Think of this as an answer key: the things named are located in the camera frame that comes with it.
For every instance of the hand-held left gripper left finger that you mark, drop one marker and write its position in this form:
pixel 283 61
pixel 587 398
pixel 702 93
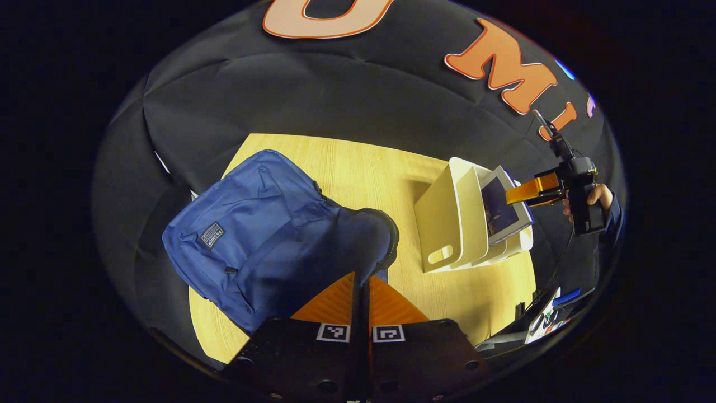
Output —
pixel 291 358

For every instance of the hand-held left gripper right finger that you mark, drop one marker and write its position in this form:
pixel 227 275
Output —
pixel 430 358

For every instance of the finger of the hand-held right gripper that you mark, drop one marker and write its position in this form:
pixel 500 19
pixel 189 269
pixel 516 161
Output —
pixel 531 190

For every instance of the blue cover book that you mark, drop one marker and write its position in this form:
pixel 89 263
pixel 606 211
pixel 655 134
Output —
pixel 500 215

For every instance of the white bookshelf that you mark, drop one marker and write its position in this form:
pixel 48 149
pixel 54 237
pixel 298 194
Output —
pixel 447 218

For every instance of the blue schoolbag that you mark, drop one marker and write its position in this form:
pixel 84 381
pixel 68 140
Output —
pixel 263 212

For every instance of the small blue object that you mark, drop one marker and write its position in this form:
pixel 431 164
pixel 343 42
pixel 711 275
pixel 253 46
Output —
pixel 568 295

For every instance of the white printed box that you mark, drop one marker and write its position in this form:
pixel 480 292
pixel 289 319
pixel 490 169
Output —
pixel 542 319

